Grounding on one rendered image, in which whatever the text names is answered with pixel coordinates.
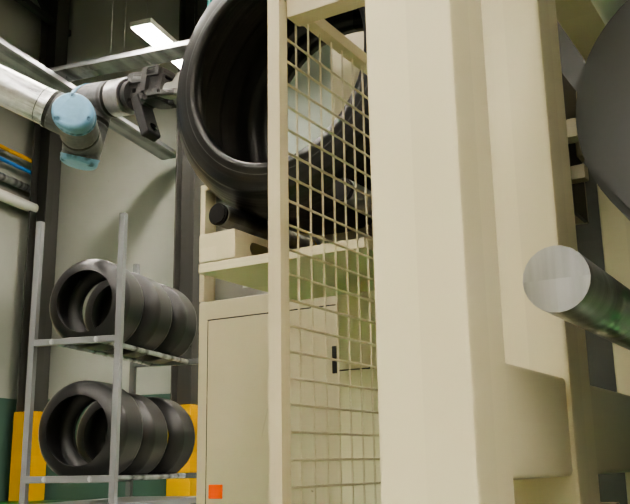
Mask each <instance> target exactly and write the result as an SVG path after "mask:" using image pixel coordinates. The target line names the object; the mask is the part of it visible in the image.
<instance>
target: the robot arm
mask: <svg viewBox="0 0 630 504"><path fill-rule="evenodd" d="M153 67H155V68H153ZM148 68H153V69H148ZM179 73H180V72H177V73H176V74H174V73H173V72H171V71H169V70H167V69H165V68H163V67H160V65H153V66H147V67H142V71H138V72H133V73H129V76H128V77H123V78H117V79H112V80H107V81H101V82H95V83H85V84H82V85H80V86H77V87H75V88H74V89H73V90H72V91H71V93H66V94H65V93H63V92H61V91H58V90H54V89H52V88H50V87H48V86H46V85H43V84H41V83H39V82H37V81H35V80H33V79H31V78H29V77H26V76H24V75H22V74H20V73H18V72H16V71H14V70H12V69H10V68H7V67H5V66H3V65H1V64H0V106H2V107H4V108H6V109H8V110H10V111H12V112H14V113H16V114H19V115H21V116H23V117H25V118H27V119H29V120H31V121H33V122H35V123H38V124H40V126H42V127H44V128H46V129H48V130H50V131H52V132H54V133H56V134H58V135H60V138H61V141H62V143H63V148H62V151H61V152H60V160H61V162H63V163H64V164H66V165H68V166H70V167H73V168H76V169H80V170H86V171H92V170H95V169H96V168H97V167H98V164H99V162H100V157H101V153H102V149H103V146H104V142H105V139H106V135H107V131H108V128H109V124H110V120H111V118H117V117H122V116H129V115H134V114H135V116H136V120H137V123H138V126H139V130H140V133H141V136H143V137H145V138H147V139H149V140H151V141H152V142H155V141H157V140H158V139H159V138H160V137H161V135H160V132H159V129H158V125H157V122H156V119H155V116H154V112H153V109H154V108H157V109H172V108H176V102H177V89H178V80H179Z"/></svg>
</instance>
